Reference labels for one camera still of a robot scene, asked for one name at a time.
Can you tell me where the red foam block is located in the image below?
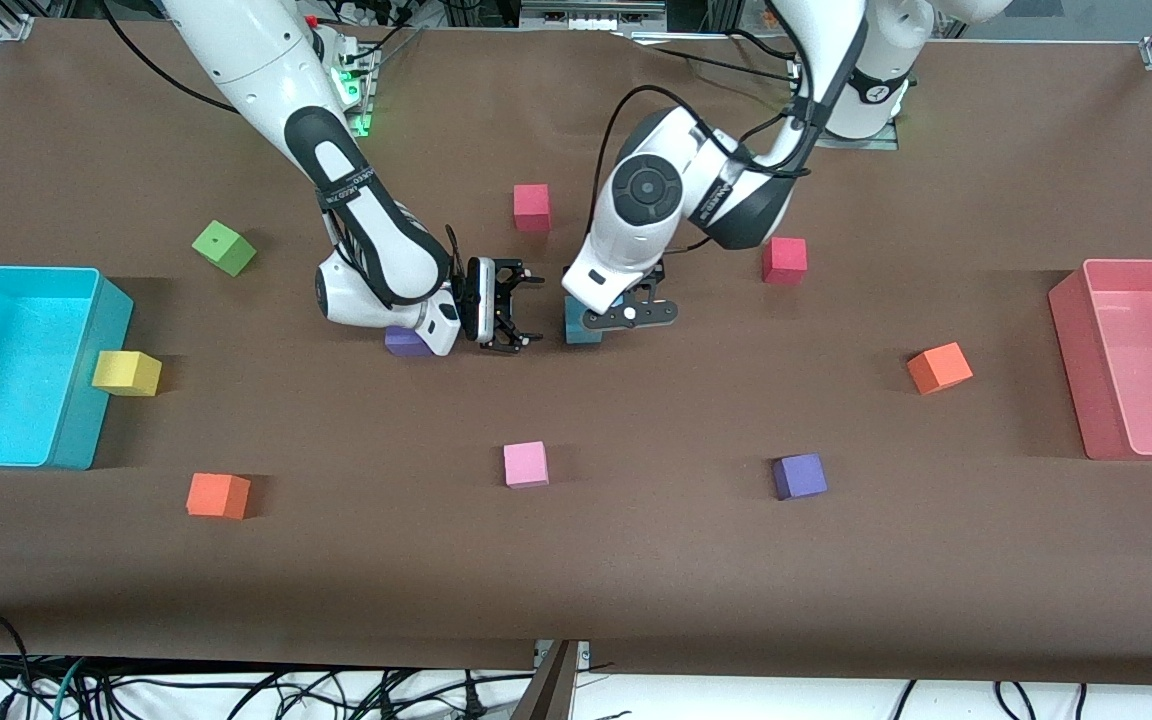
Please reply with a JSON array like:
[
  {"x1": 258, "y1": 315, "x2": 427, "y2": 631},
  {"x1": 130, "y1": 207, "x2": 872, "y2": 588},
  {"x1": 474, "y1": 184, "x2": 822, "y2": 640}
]
[
  {"x1": 763, "y1": 237, "x2": 808, "y2": 286},
  {"x1": 513, "y1": 184, "x2": 552, "y2": 233}
]

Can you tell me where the purple foam block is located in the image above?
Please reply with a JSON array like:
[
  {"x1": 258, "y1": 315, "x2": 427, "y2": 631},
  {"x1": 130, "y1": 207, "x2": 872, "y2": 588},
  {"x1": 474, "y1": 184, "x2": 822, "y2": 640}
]
[
  {"x1": 773, "y1": 453, "x2": 828, "y2": 501},
  {"x1": 384, "y1": 326, "x2": 437, "y2": 359}
]

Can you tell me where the pink foam block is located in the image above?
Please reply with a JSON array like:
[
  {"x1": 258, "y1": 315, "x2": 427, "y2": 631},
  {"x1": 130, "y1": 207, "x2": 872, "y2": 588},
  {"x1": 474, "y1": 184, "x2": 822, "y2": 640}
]
[{"x1": 503, "y1": 441, "x2": 550, "y2": 489}]

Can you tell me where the brown table cover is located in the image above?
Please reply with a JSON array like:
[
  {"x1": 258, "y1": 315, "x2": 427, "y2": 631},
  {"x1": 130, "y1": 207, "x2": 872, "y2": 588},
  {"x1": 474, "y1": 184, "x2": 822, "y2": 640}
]
[{"x1": 0, "y1": 20, "x2": 1152, "y2": 687}]

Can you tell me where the white power strip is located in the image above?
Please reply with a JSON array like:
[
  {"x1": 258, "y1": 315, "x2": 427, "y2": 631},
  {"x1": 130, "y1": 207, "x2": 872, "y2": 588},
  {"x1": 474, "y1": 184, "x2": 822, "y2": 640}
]
[{"x1": 519, "y1": 0, "x2": 667, "y2": 31}]

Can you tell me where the green foam block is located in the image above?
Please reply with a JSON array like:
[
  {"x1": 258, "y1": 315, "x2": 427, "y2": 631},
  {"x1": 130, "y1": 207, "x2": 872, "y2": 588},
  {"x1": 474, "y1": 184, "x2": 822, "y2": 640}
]
[{"x1": 192, "y1": 220, "x2": 258, "y2": 277}]

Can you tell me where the orange foam block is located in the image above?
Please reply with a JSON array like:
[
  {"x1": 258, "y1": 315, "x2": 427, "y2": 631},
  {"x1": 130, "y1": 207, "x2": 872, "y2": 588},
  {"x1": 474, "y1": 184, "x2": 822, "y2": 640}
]
[
  {"x1": 906, "y1": 342, "x2": 974, "y2": 396},
  {"x1": 186, "y1": 473, "x2": 252, "y2": 520}
]

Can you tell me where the yellow foam block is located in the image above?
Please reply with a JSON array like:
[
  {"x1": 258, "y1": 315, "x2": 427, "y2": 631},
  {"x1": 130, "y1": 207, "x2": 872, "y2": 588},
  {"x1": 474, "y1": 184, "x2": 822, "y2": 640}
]
[{"x1": 91, "y1": 350, "x2": 163, "y2": 397}]

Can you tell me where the pink plastic bin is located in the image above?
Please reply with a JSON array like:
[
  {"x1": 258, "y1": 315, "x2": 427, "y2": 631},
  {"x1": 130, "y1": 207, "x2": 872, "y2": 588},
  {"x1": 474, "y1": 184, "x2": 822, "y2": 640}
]
[{"x1": 1048, "y1": 258, "x2": 1152, "y2": 462}]

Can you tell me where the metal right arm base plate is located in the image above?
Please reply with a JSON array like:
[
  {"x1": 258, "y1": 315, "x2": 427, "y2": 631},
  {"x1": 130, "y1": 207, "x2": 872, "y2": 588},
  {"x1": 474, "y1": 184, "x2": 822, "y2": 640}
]
[{"x1": 336, "y1": 45, "x2": 380, "y2": 138}]

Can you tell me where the black base power cable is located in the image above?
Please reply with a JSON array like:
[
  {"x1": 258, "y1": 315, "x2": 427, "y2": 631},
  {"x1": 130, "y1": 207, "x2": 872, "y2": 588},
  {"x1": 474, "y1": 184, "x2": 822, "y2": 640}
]
[{"x1": 626, "y1": 28, "x2": 807, "y2": 83}]

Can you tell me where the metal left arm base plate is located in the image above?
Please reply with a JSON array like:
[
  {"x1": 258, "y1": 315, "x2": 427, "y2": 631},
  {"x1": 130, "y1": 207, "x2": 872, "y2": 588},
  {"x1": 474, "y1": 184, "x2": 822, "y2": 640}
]
[{"x1": 821, "y1": 125, "x2": 900, "y2": 151}]

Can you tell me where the silver metal bracket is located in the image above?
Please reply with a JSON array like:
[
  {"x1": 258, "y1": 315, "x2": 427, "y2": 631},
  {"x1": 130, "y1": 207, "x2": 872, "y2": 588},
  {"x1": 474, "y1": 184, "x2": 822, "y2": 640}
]
[{"x1": 534, "y1": 640, "x2": 592, "y2": 669}]

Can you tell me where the dark metal table post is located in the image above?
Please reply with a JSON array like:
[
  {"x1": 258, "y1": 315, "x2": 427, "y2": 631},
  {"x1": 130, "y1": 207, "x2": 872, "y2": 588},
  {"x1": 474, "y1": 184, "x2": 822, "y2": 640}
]
[{"x1": 511, "y1": 640, "x2": 579, "y2": 720}]

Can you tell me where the teal floor cable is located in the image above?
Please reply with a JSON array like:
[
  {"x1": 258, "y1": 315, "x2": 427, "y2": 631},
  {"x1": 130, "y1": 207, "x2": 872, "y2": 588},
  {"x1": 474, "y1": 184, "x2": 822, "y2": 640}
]
[{"x1": 51, "y1": 657, "x2": 92, "y2": 720}]

